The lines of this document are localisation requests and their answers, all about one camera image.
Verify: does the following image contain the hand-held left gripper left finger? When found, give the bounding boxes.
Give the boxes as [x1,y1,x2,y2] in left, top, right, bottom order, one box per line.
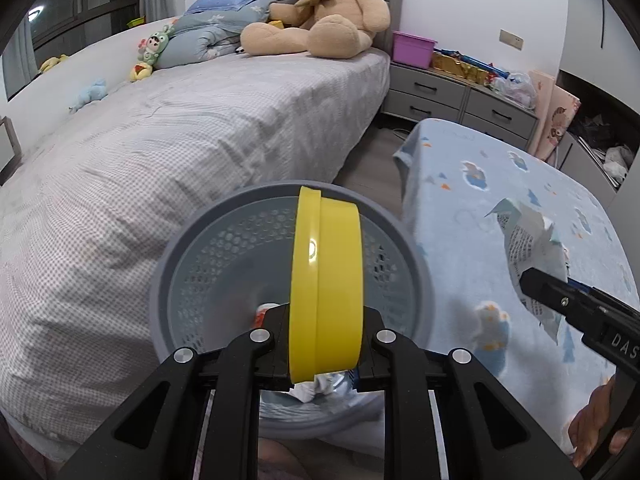
[57,302,291,480]

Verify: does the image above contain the light blue plush toy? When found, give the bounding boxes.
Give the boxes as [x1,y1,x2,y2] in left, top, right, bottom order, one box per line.
[69,78,109,113]

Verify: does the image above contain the plain pink foam board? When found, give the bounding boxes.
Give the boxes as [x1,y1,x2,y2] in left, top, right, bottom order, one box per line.
[527,69,557,158]

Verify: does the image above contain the light blue floral quilt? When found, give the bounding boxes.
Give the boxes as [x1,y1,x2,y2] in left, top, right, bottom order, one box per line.
[155,0,286,71]

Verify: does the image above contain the person's right hand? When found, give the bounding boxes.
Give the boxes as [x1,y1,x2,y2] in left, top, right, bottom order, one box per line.
[567,375,635,468]

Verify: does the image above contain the yellow plastic ring lid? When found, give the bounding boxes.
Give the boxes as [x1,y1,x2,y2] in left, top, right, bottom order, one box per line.
[289,186,365,383]

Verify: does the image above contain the large tan teddy bear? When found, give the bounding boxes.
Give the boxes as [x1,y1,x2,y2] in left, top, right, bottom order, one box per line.
[240,0,392,59]

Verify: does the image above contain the white wardrobe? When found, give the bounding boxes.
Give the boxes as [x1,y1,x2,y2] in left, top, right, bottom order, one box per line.
[552,0,640,201]

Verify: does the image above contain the grey perforated plastic basket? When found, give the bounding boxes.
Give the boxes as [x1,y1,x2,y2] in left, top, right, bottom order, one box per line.
[149,181,435,440]

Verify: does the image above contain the clear plastic bag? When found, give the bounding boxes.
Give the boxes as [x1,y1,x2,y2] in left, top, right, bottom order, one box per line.
[492,71,538,109]

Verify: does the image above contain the purple plastic bin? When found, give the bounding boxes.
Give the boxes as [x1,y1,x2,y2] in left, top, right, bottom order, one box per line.
[392,30,438,70]

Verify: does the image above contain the pink bear print board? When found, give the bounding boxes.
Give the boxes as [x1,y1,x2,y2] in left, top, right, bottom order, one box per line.
[536,85,582,162]

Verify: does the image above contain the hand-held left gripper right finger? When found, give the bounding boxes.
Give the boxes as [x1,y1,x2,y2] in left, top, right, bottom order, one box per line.
[357,305,583,480]

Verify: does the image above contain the white cloth bundle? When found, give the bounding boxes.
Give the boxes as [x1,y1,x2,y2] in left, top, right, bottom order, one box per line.
[602,145,633,183]

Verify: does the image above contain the gold foil boxes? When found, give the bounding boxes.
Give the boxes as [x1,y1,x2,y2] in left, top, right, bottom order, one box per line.
[431,50,491,86]

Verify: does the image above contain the bed with grey checked sheet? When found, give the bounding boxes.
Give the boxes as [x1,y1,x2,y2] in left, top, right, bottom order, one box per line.
[0,17,391,461]

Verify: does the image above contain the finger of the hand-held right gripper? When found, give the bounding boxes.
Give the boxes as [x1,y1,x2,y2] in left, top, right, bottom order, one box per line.
[519,267,601,333]
[565,278,640,318]

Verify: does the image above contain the white paper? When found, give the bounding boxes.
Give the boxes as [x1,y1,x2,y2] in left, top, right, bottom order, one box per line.
[292,380,326,403]

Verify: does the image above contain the grey drawer dresser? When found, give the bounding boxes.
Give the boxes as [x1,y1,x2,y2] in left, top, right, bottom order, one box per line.
[382,60,541,148]

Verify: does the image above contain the green hooded plush doll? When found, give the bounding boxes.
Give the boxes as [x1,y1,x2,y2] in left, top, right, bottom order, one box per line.
[136,24,177,67]

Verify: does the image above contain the white printed wrapper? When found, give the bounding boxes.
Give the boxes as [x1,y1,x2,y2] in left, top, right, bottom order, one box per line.
[484,197,571,346]

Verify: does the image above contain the grey padded headboard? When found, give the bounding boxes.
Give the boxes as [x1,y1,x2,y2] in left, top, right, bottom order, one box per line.
[220,0,405,68]

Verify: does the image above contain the red paper cup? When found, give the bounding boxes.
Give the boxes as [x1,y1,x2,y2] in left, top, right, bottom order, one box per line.
[254,302,281,328]

